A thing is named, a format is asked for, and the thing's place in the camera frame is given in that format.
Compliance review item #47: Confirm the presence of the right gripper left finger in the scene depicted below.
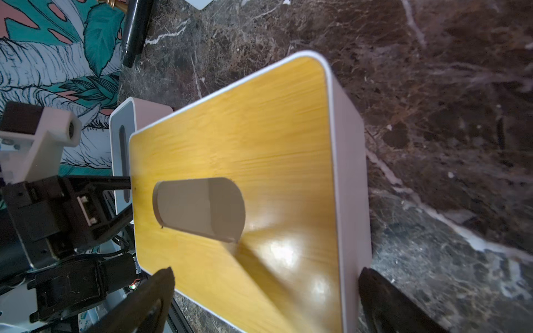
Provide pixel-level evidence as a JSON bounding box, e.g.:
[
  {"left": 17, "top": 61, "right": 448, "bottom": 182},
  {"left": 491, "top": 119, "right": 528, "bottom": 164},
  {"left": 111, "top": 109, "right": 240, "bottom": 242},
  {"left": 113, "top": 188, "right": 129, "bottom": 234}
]
[{"left": 88, "top": 267, "right": 175, "bottom": 332}]

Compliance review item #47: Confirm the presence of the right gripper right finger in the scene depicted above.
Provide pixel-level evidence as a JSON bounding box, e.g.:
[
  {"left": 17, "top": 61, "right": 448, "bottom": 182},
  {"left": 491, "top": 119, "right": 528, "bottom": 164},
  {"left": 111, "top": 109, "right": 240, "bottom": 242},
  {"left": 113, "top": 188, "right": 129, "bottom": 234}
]
[{"left": 358, "top": 267, "right": 446, "bottom": 333}]

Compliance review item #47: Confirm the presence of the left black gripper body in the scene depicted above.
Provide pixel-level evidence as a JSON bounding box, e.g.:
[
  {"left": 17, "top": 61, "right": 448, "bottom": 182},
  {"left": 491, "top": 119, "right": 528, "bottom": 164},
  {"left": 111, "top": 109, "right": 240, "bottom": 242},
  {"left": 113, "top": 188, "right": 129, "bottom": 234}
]
[{"left": 1, "top": 176, "right": 137, "bottom": 323}]

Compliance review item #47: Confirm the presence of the grey lid tissue box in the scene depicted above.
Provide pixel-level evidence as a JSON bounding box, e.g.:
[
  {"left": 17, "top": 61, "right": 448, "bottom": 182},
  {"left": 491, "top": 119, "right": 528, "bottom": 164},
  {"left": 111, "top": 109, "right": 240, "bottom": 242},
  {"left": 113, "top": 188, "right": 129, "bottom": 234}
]
[{"left": 109, "top": 96, "right": 174, "bottom": 215}]

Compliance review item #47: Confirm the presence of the yellow lid tissue box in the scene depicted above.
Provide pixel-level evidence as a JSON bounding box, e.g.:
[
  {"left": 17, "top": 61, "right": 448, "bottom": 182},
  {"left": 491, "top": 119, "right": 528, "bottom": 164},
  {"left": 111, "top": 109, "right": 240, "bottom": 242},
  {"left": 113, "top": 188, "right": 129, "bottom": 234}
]
[{"left": 129, "top": 51, "right": 372, "bottom": 332}]

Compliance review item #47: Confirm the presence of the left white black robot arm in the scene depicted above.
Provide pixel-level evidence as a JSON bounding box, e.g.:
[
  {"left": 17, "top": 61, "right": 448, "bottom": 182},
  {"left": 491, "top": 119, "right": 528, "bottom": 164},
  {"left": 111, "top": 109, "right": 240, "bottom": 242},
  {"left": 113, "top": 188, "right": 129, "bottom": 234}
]
[{"left": 1, "top": 176, "right": 137, "bottom": 332}]

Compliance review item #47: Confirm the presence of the black microphone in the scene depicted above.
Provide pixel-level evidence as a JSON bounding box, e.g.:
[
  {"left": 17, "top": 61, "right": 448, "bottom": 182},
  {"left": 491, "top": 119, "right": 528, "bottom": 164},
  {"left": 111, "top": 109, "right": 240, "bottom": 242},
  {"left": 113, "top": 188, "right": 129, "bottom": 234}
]
[{"left": 121, "top": 0, "right": 155, "bottom": 68}]

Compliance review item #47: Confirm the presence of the gold chess piece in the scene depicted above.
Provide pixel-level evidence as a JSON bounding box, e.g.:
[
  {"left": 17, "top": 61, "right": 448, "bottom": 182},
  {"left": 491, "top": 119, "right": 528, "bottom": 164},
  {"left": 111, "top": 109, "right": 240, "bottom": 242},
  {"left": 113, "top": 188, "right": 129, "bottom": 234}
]
[{"left": 97, "top": 0, "right": 128, "bottom": 13}]

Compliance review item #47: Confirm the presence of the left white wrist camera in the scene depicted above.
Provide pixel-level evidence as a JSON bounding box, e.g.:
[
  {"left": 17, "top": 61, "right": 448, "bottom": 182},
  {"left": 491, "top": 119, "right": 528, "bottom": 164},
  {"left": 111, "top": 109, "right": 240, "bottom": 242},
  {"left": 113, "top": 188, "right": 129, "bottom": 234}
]
[{"left": 1, "top": 101, "right": 81, "bottom": 184}]

